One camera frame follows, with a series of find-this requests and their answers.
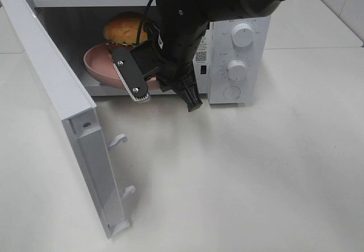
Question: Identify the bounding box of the upper white dial knob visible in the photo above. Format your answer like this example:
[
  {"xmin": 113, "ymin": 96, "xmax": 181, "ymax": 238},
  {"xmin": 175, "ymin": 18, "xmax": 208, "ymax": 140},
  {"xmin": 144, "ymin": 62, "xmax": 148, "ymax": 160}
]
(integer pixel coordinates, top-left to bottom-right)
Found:
[{"xmin": 231, "ymin": 22, "xmax": 254, "ymax": 48}]

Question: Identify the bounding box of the pink round plate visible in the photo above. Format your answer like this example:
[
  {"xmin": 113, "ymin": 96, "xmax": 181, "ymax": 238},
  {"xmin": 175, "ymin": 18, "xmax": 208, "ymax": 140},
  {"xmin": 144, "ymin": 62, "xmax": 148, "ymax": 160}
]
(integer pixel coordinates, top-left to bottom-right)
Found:
[{"xmin": 83, "ymin": 43, "xmax": 160, "ymax": 91}]

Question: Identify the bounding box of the burger with lettuce and cheese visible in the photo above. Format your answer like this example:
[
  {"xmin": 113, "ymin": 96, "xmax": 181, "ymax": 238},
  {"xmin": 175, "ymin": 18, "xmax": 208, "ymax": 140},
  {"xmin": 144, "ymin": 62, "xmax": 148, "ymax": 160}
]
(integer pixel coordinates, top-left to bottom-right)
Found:
[{"xmin": 103, "ymin": 12, "xmax": 143, "ymax": 54}]

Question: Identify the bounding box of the white microwave door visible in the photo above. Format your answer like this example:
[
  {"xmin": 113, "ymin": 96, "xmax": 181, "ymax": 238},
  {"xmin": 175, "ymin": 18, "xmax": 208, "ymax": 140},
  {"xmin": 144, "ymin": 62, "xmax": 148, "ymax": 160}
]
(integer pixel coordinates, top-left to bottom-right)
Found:
[{"xmin": 1, "ymin": 0, "xmax": 135, "ymax": 238}]

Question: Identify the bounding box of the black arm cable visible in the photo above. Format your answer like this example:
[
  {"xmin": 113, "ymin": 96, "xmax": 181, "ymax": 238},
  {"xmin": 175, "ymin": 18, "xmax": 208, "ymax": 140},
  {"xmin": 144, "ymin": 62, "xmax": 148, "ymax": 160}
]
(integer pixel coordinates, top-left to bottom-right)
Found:
[{"xmin": 135, "ymin": 0, "xmax": 165, "ymax": 48}]

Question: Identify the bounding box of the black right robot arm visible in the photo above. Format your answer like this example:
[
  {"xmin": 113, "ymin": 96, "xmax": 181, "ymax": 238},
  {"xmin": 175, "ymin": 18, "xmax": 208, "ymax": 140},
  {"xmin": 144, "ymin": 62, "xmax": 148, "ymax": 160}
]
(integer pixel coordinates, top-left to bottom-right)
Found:
[{"xmin": 153, "ymin": 0, "xmax": 285, "ymax": 111}]

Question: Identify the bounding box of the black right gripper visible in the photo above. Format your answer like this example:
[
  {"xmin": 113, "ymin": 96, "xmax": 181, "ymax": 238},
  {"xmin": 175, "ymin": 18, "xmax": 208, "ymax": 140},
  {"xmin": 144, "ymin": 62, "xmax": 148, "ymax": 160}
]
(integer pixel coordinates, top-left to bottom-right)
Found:
[{"xmin": 150, "ymin": 17, "xmax": 209, "ymax": 112}]

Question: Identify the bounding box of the lower white dial knob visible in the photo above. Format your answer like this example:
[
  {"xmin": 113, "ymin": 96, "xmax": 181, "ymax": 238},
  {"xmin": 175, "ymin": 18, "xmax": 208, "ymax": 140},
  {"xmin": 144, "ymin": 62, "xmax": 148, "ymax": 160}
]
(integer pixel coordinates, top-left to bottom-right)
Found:
[{"xmin": 226, "ymin": 60, "xmax": 247, "ymax": 81}]

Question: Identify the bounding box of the round door release button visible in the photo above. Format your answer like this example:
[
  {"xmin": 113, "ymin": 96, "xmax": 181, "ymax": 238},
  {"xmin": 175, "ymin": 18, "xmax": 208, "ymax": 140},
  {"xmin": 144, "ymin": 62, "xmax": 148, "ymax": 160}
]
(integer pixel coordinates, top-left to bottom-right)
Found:
[{"xmin": 224, "ymin": 86, "xmax": 241, "ymax": 100}]

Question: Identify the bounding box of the white microwave oven body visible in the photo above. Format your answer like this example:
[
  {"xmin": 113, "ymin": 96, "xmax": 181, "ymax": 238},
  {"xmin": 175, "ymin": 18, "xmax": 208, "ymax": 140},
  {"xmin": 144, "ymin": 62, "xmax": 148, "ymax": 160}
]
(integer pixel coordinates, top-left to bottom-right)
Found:
[{"xmin": 30, "ymin": 0, "xmax": 270, "ymax": 104}]

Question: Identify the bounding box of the white dial knob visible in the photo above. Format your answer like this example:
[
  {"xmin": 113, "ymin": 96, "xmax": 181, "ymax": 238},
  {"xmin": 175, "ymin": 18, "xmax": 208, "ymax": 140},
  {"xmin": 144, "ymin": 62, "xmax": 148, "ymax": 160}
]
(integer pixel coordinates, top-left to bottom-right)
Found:
[
  {"xmin": 226, "ymin": 60, "xmax": 247, "ymax": 81},
  {"xmin": 231, "ymin": 22, "xmax": 254, "ymax": 48}
]

